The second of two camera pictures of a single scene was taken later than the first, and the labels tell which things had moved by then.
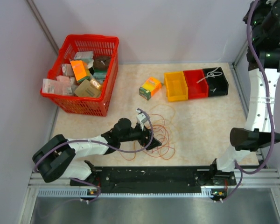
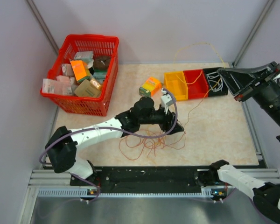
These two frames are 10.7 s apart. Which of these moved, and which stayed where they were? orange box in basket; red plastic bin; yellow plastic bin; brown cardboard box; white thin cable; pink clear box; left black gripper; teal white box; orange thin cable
Moved: white thin cable; orange thin cable; left black gripper
Stayed: pink clear box; red plastic bin; brown cardboard box; teal white box; orange box in basket; yellow plastic bin
